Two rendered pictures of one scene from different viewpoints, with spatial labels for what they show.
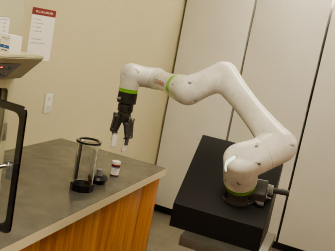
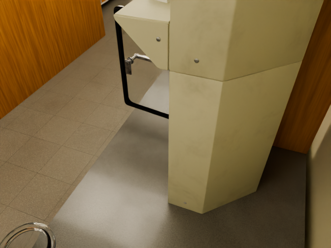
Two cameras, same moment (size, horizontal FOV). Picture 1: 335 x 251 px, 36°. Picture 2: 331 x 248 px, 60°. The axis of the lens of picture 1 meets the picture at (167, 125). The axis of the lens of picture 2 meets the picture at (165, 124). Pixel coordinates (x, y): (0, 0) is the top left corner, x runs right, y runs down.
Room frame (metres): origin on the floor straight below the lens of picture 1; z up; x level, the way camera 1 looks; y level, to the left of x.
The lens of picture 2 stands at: (2.40, 0.60, 1.71)
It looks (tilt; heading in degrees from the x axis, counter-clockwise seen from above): 42 degrees down; 181
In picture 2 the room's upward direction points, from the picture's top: straight up
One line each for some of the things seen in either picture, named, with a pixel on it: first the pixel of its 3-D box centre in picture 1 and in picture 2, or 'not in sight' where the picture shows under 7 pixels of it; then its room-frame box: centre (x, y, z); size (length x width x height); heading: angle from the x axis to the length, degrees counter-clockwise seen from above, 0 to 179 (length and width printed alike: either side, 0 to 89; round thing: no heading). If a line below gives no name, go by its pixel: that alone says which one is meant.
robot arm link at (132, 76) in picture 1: (132, 77); not in sight; (2.45, 0.21, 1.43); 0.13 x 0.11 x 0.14; 111
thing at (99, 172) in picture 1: (98, 176); not in sight; (2.28, 0.27, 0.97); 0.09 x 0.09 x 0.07
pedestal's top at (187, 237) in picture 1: (229, 239); not in sight; (1.94, -0.33, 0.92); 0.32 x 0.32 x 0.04; 72
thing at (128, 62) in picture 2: not in sight; (128, 66); (1.49, 0.44, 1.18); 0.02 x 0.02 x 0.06; 63
